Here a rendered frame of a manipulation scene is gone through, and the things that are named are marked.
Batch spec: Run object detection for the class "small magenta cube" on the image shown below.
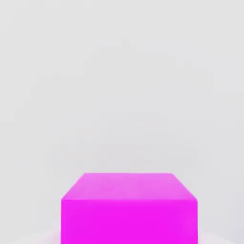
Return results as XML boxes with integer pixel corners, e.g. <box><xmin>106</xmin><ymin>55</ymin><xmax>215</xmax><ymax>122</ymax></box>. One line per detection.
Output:
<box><xmin>61</xmin><ymin>172</ymin><xmax>199</xmax><ymax>244</ymax></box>

